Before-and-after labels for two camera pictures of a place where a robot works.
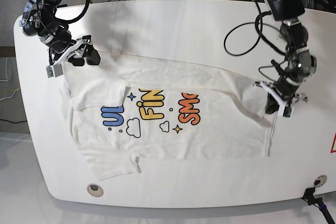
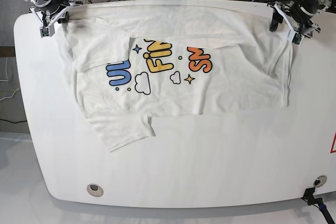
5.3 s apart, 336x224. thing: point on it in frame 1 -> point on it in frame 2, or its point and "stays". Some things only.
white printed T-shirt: [129, 107] -> [129, 61]
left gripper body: [76, 50] -> [48, 19]
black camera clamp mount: [308, 195] stays
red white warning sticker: [332, 150] stays
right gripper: [282, 98] -> [300, 21]
